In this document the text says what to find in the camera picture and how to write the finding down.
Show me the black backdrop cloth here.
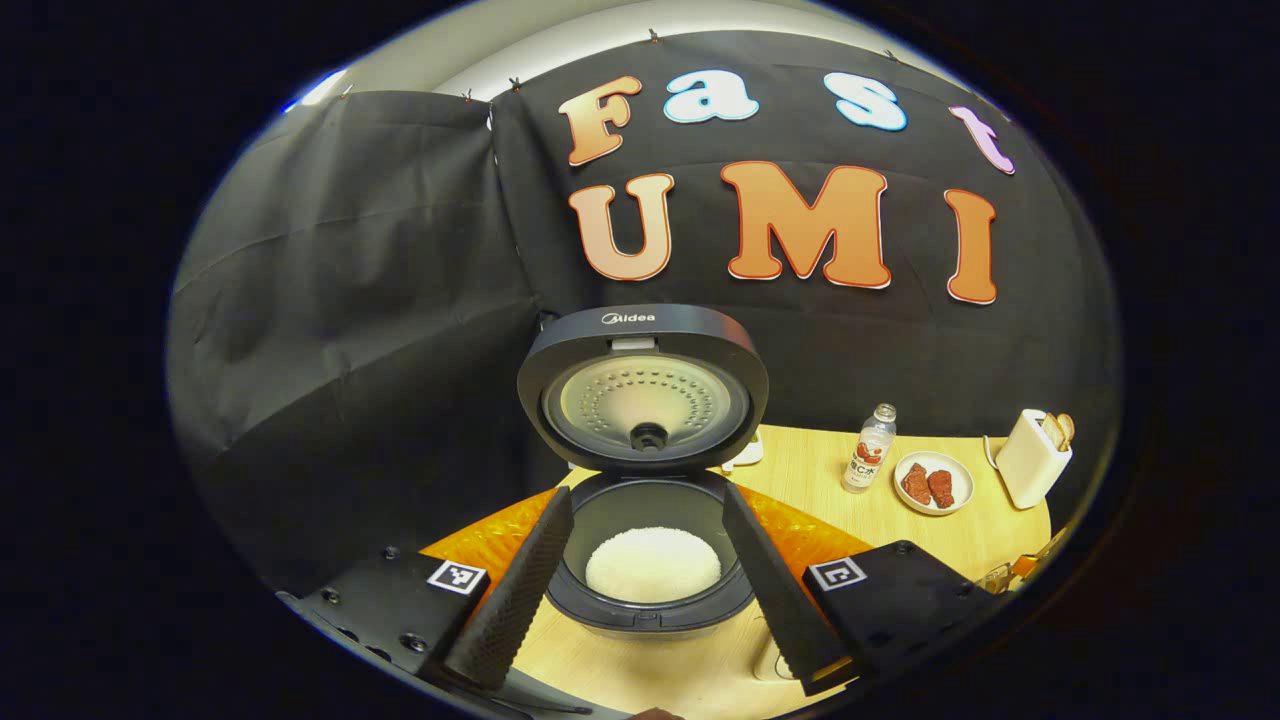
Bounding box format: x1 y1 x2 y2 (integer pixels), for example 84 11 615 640
165 30 1123 601

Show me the white round plate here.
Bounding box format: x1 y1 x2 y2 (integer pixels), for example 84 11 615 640
893 451 975 516

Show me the white divided grain dish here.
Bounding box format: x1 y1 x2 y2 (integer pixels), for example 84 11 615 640
720 428 766 473

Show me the clear drink bottle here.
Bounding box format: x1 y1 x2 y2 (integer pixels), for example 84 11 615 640
842 403 898 494

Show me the black rice cooker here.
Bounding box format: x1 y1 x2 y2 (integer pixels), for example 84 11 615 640
516 303 772 641

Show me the white toaster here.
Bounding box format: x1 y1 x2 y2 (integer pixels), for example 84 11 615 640
983 408 1076 511

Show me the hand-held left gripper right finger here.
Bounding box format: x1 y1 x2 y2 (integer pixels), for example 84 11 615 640
722 482 1003 699

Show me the white rice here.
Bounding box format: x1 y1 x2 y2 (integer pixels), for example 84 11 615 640
585 526 723 605

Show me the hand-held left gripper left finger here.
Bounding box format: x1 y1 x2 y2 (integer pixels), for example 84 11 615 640
278 485 578 696

